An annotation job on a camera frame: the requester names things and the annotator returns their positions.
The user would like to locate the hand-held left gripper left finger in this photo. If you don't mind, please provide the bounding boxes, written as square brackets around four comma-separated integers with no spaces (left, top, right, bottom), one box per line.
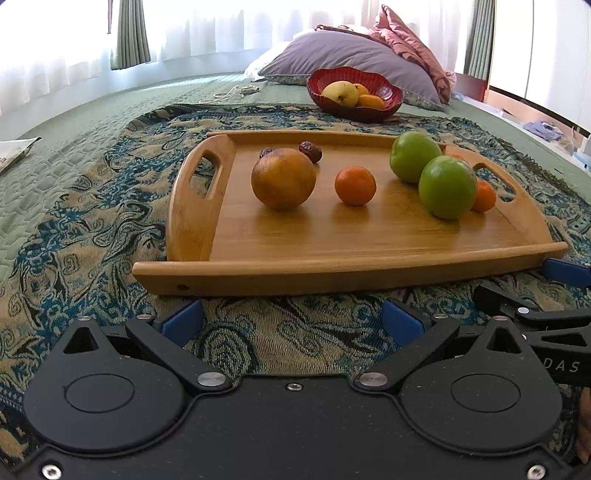
[61,298,232,396]

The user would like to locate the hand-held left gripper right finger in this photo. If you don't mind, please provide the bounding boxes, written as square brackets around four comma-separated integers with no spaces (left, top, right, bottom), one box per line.
[355,297,526,396]

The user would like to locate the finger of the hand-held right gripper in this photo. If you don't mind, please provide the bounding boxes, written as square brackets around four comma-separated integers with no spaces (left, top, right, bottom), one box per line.
[542,257,591,283]
[474,283,591,352]

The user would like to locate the wooden tray with handles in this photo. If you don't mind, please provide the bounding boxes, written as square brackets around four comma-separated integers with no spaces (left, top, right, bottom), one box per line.
[132,130,570,297]

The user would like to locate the green apple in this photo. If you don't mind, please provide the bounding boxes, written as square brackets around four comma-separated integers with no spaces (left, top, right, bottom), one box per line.
[418,155,478,221]
[389,131,443,184]

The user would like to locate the large orange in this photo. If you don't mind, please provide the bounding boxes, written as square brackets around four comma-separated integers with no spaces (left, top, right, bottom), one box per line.
[250,148,318,212]

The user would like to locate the paisley woven blanket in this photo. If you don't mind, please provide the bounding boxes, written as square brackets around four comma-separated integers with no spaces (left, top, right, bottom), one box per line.
[0,104,591,462]

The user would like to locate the pale blue cloth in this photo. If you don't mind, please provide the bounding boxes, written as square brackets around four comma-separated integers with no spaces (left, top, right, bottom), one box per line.
[524,119,565,141]

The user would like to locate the red scalloped bowl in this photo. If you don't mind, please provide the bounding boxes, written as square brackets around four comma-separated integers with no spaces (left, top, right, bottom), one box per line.
[307,67,404,124]

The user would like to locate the green quilted bedspread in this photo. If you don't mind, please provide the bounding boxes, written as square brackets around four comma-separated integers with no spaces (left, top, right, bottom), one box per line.
[0,71,591,259]

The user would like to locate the yellow apple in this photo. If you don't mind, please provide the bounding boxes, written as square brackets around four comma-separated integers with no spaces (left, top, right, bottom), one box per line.
[321,80,360,108]

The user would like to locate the printed paper packet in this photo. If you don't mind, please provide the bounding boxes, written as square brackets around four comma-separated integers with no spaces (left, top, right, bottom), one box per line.
[0,137,43,174]

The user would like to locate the green curtain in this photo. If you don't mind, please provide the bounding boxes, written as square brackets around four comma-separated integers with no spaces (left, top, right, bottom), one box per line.
[463,0,496,81]
[111,0,151,71]

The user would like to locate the white pillow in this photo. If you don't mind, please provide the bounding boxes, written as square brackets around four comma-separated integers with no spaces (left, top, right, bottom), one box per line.
[243,41,294,81]

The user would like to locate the purple pillow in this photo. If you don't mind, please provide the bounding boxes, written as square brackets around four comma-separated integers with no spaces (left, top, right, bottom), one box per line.
[257,31,446,112]

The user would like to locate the pink quilt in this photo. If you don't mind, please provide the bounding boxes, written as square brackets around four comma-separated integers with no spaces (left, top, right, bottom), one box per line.
[318,4,458,104]

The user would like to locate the white sheer curtain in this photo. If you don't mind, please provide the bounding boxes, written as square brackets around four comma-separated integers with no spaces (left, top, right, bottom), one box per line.
[0,0,472,121]

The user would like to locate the brown wooden bed frame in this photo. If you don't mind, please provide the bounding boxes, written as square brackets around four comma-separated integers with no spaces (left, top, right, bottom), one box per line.
[455,73,488,101]

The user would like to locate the white cable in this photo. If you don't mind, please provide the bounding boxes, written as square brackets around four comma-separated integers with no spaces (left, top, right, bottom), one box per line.
[201,84,262,105]

